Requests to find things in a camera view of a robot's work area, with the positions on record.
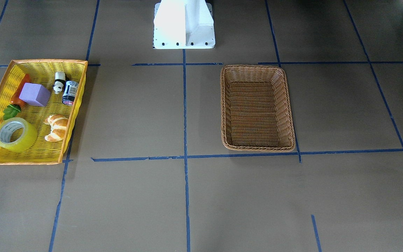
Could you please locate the yellow packing tape roll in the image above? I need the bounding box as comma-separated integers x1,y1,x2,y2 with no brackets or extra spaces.
0,117,37,153

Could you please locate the brown wicker basket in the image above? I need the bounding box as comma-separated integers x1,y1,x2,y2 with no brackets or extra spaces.
220,64,296,153

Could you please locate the yellow woven plastic basket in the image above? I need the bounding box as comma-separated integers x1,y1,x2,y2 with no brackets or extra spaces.
0,59,88,165

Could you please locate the toy croissant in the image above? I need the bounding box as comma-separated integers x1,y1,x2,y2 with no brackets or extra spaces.
44,114,69,142

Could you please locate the panda figurine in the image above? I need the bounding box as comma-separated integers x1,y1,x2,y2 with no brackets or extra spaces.
53,71,66,95

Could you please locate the purple foam cube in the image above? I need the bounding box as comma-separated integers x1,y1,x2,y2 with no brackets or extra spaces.
19,83,51,107

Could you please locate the orange toy carrot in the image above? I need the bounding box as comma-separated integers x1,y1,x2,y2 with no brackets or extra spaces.
3,74,31,120

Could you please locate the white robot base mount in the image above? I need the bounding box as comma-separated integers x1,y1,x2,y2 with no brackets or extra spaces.
153,0,216,50

